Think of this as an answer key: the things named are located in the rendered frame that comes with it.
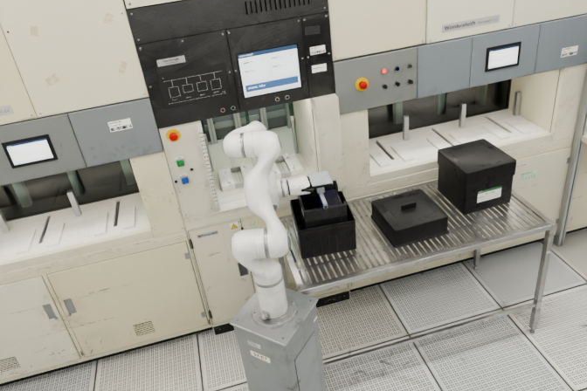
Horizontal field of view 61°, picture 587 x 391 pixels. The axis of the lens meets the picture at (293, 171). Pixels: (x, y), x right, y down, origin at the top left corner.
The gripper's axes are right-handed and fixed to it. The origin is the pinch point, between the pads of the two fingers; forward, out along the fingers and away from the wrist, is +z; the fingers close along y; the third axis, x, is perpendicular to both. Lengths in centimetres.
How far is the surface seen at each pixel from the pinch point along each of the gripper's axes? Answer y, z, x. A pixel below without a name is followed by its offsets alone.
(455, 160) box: -11, 73, -8
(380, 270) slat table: 31.1, 19.3, -33.3
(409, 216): 8.6, 41.2, -22.9
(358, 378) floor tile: 27, 6, -109
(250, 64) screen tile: -26, -23, 54
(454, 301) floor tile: -12, 78, -109
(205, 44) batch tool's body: -25, -41, 66
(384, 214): 3.4, 30.4, -23.0
